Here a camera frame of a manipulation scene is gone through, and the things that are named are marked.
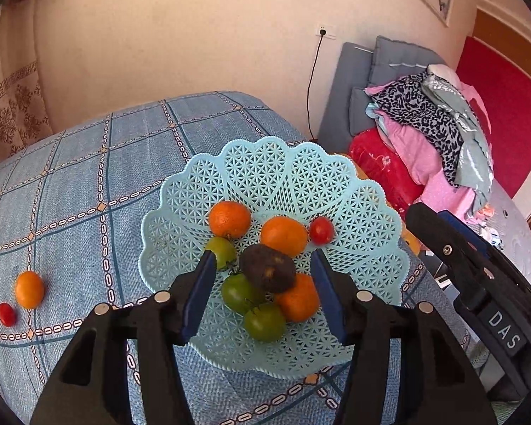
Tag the white wall socket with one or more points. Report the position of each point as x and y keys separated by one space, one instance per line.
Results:
x=326 y=31

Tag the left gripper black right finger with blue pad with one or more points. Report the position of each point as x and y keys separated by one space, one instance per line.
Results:
x=438 y=384

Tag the light teal cloth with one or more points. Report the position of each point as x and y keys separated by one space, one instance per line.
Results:
x=474 y=163

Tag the small orange mandarin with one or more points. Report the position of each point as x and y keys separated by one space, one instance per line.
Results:
x=285 y=235

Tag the large green tomato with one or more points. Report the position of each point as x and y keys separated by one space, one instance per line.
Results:
x=265 y=322

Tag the light blue plastic basket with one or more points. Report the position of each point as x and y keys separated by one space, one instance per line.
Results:
x=273 y=179

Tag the beige patterned curtain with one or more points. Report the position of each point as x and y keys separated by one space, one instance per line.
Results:
x=23 y=112

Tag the orange in basket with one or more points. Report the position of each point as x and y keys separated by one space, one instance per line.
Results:
x=229 y=220

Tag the red headboard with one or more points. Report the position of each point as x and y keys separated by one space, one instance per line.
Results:
x=506 y=92

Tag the pink cloth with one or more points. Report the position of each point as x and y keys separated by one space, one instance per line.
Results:
x=423 y=162

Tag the small green tomato in basket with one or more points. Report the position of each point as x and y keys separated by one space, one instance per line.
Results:
x=225 y=252

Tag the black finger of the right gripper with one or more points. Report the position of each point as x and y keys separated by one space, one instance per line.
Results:
x=438 y=238

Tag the red cushion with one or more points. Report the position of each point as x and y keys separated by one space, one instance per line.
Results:
x=383 y=165

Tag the orange on bed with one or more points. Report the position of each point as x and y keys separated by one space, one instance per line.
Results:
x=29 y=290

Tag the blue patterned bedspread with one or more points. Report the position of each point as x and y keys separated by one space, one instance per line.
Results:
x=71 y=210

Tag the orange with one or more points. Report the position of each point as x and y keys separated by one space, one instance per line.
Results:
x=301 y=301
x=29 y=290
x=229 y=220

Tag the leopard print cloth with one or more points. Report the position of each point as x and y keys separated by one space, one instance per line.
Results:
x=405 y=102

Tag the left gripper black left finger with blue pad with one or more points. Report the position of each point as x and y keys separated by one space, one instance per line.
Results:
x=89 y=383

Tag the dark brown avocado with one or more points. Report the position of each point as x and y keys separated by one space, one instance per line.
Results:
x=268 y=269

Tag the red cherry tomato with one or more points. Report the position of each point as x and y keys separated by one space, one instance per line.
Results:
x=8 y=315

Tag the grey pillow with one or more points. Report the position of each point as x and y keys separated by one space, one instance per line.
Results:
x=394 y=59
x=344 y=115

